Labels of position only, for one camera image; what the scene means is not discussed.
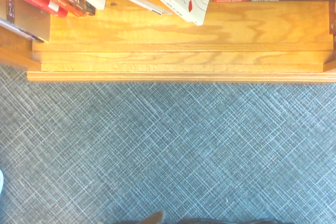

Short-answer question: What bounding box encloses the white book red lips cover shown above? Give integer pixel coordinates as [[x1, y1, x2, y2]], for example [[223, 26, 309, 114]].
[[160, 0, 210, 26]]

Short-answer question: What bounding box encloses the grey white thin book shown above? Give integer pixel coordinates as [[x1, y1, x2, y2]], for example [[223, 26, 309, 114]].
[[128, 0, 173, 16]]

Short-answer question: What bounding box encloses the small dark green book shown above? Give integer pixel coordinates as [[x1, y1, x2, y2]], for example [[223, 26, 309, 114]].
[[76, 0, 97, 16]]

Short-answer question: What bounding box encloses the orange book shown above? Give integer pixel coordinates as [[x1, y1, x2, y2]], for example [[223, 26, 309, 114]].
[[52, 0, 86, 17]]

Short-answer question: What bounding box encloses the brown cover book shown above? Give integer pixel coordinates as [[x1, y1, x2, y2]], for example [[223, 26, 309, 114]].
[[5, 0, 51, 42]]

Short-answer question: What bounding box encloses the wooden oak bookcase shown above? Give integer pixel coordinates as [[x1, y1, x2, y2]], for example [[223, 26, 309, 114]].
[[0, 0, 336, 84]]

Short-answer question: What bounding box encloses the dark brown wooden table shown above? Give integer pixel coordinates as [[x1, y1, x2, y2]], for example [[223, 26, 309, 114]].
[[141, 210, 165, 224]]

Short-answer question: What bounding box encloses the black cable bundle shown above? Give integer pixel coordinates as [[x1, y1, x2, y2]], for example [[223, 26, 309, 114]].
[[112, 218, 289, 224]]

